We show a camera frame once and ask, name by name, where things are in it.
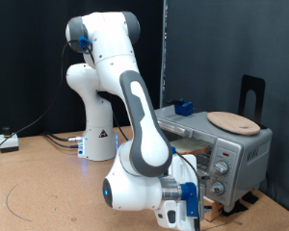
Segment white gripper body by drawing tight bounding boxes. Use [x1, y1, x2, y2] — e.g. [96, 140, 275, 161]
[153, 153, 203, 231]

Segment glass oven door with handle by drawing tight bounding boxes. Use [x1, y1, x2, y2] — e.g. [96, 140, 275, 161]
[155, 115, 218, 184]

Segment small blue object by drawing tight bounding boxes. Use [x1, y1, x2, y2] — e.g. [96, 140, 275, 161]
[167, 97, 210, 117]

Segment silver oven knob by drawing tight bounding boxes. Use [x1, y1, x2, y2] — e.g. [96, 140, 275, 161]
[214, 160, 230, 176]
[210, 181, 226, 197]

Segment silver toaster oven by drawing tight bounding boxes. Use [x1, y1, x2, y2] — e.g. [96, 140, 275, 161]
[153, 105, 274, 214]

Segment black foam pad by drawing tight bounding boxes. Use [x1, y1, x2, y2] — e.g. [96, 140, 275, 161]
[242, 190, 260, 205]
[221, 200, 249, 218]

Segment round wooden cutting board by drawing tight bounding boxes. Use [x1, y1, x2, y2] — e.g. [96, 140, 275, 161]
[206, 111, 262, 137]

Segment black metal bookend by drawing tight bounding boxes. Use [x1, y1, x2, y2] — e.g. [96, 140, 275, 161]
[238, 74, 269, 130]

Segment vertical metal pole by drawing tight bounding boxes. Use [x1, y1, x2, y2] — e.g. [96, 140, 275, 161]
[159, 0, 169, 109]

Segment emergency stop button box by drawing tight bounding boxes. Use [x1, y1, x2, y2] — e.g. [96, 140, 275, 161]
[0, 126, 20, 154]

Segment wire oven rack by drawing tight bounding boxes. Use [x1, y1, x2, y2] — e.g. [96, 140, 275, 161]
[196, 153, 215, 172]

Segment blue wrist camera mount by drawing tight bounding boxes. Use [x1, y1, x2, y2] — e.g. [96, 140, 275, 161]
[170, 146, 199, 218]

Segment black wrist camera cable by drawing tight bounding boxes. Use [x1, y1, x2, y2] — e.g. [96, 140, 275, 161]
[112, 114, 202, 231]

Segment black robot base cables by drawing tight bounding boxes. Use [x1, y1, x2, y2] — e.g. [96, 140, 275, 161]
[41, 130, 85, 150]

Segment long black hanging cable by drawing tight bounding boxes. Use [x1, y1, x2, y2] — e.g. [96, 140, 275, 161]
[0, 39, 83, 163]

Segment blue cable clip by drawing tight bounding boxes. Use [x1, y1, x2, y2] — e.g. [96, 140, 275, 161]
[77, 36, 93, 54]

